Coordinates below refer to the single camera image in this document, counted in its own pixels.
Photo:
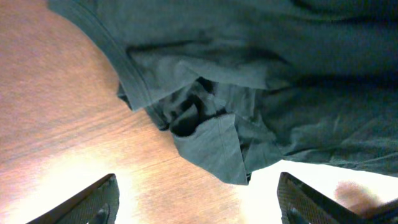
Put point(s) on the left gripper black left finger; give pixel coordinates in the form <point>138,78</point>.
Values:
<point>98,203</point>

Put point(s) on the dark green t-shirt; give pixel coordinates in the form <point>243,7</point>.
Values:
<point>242,85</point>

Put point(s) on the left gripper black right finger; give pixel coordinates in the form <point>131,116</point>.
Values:
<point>301,204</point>

